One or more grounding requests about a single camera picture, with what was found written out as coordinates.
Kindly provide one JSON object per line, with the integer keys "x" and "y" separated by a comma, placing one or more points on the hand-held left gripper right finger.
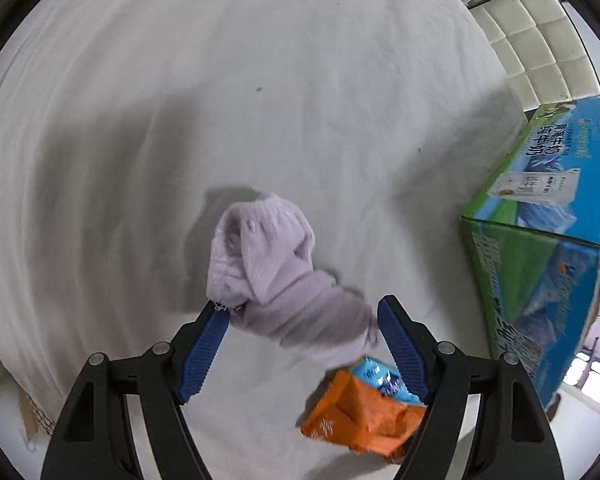
{"x": 405, "y": 345}

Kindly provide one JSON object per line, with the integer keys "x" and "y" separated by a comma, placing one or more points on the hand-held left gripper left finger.
{"x": 203, "y": 349}

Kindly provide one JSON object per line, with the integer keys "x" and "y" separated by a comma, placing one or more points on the blue snack packet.
{"x": 386, "y": 380}

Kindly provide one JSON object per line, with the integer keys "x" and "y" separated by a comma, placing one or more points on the orange snack packet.
{"x": 362, "y": 417}

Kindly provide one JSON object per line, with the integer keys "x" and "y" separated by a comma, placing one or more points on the lilac fuzzy sock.
{"x": 275, "y": 285}

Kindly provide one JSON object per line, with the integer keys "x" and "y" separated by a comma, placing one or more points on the blue green cardboard box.
{"x": 540, "y": 260}

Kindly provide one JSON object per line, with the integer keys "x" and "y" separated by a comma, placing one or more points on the white bed sheet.
{"x": 190, "y": 135}

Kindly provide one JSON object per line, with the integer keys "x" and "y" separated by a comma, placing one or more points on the cream padded headboard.
{"x": 535, "y": 40}

